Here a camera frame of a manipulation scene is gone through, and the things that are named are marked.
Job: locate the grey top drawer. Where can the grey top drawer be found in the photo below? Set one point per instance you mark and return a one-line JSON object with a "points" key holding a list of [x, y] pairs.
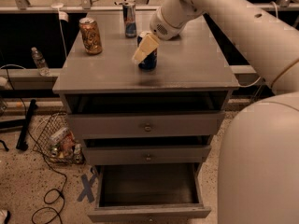
{"points": [[129, 126]]}

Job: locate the black bar stand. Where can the black bar stand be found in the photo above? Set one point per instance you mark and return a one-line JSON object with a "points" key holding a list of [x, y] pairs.
{"points": [[21, 144]]}

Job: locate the slim silver blue can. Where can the slim silver blue can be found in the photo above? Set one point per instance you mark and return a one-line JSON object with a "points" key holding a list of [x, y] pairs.
{"points": [[128, 11]]}

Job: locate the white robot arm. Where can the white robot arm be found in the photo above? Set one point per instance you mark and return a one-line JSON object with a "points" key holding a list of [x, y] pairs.
{"points": [[258, 173]]}

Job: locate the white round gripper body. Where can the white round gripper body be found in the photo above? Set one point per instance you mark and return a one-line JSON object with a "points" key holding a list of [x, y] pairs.
{"points": [[160, 25]]}

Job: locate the grey drawer cabinet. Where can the grey drawer cabinet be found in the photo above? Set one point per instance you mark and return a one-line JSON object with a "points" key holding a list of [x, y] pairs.
{"points": [[191, 76]]}

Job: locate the wire basket with items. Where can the wire basket with items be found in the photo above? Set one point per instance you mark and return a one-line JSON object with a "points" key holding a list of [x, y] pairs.
{"points": [[56, 142]]}

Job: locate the blue pepsi can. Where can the blue pepsi can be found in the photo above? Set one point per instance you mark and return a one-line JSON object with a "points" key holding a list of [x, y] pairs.
{"points": [[151, 60]]}

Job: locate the grey open bottom drawer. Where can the grey open bottom drawer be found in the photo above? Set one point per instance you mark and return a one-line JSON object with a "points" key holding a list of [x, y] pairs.
{"points": [[148, 192]]}

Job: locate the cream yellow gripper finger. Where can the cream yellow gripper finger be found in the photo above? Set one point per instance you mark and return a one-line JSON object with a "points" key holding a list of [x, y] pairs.
{"points": [[149, 43]]}

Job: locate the gold brown soda can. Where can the gold brown soda can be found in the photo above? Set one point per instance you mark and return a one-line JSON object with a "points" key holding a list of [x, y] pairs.
{"points": [[90, 35]]}

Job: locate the grey middle drawer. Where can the grey middle drawer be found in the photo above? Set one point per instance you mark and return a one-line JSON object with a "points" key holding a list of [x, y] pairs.
{"points": [[120, 151]]}

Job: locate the clear plastic water bottle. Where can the clear plastic water bottle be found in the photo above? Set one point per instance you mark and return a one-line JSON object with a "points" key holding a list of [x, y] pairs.
{"points": [[40, 62]]}

